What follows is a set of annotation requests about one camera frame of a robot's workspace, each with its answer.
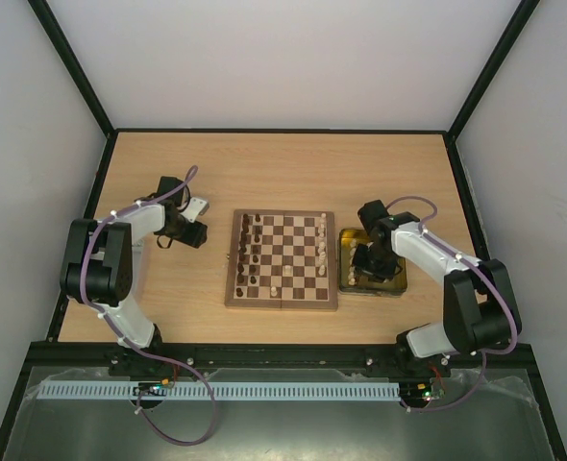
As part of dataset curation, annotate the wooden folding chess board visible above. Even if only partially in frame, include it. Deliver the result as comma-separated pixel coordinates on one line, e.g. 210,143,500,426
224,209,338,311

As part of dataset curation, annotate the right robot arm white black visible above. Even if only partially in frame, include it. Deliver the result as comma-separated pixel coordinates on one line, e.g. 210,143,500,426
352,209,522,376

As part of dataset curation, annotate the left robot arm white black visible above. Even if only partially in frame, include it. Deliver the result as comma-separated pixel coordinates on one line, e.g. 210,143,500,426
60,177,210,350

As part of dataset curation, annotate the gold metal tray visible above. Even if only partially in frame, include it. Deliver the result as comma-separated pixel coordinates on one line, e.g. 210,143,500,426
337,228,407,297

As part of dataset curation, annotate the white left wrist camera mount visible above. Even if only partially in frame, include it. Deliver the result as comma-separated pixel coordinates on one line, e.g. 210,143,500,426
181,197,210,223

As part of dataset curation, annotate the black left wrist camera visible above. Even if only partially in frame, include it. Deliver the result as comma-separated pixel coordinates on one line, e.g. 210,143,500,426
156,176,185,206

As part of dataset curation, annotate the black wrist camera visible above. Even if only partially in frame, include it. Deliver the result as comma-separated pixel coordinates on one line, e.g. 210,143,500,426
156,176,185,206
357,200,390,234

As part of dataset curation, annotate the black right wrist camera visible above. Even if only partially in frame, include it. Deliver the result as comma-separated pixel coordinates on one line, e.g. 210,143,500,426
357,200,390,234

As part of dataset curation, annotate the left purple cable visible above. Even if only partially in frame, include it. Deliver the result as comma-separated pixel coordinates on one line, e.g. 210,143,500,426
81,165,220,446

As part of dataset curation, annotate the black frame rail front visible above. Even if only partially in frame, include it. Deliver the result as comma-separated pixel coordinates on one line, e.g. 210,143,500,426
26,340,537,376

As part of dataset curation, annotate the grey slotted cable duct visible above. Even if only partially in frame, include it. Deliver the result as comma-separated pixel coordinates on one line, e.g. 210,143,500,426
37,380,400,401

